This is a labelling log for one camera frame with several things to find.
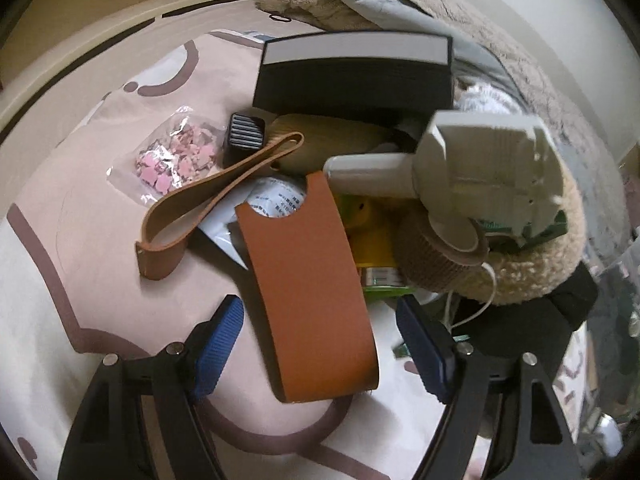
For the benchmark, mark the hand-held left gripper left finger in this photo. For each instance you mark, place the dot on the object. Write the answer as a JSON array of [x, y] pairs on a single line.
[[220, 345]]

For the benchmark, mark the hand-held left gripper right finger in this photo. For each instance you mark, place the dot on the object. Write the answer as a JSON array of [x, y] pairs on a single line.
[[422, 350]]

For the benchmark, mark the brown leather sleeve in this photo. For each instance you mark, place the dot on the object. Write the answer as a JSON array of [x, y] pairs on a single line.
[[300, 300]]

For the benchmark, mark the green labelled packet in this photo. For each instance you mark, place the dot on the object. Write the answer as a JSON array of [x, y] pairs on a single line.
[[385, 280]]

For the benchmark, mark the jute twine roll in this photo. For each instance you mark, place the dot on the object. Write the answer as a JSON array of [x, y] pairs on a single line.
[[430, 265]]

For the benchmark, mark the black pouch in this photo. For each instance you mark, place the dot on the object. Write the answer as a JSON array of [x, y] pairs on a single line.
[[525, 325]]

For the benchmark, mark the yellow toy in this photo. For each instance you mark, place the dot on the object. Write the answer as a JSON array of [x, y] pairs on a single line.
[[370, 230]]

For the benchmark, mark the beige fuzzy plush toy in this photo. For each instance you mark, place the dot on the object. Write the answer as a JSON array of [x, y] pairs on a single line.
[[540, 270]]

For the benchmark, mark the white printed packet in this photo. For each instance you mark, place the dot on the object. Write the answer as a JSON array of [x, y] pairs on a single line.
[[280, 200]]

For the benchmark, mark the white hand-held device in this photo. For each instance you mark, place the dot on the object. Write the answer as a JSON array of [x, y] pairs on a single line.
[[475, 170]]

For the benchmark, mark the clear bag of pink pieces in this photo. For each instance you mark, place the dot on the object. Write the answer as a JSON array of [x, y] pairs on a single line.
[[170, 160]]

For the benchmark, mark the small black ribbed clip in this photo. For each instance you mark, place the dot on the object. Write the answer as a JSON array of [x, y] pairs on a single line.
[[245, 132]]

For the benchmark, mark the beige rounded object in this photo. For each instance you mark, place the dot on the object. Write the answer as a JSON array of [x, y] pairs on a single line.
[[340, 142]]

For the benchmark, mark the white fluffy cloth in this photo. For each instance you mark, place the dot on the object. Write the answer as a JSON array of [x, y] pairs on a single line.
[[485, 100]]

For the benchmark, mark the black box with white top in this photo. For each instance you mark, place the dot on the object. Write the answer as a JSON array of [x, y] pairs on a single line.
[[350, 85]]

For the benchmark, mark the beige textured pillow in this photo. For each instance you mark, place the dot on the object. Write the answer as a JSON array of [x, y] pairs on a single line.
[[500, 35]]

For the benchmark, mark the beige fuzzy blanket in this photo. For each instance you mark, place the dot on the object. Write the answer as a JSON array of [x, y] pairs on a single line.
[[300, 2]]

